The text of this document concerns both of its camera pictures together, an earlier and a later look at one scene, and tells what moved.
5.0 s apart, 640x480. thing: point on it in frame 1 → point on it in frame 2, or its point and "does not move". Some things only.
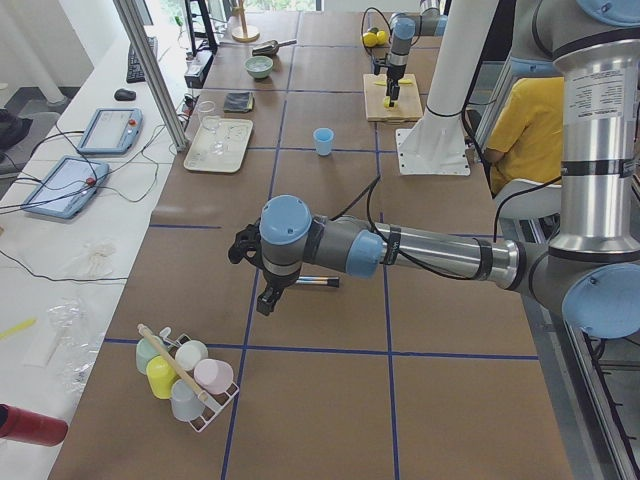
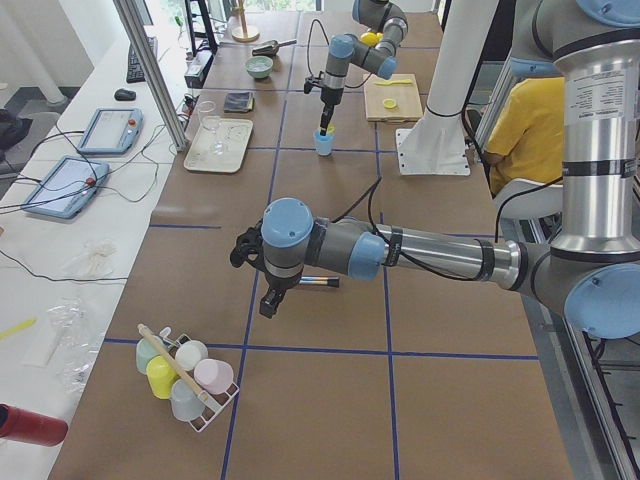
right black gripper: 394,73 → 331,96
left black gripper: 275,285 does not move
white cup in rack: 189,353 does not move
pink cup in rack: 213,375 does not move
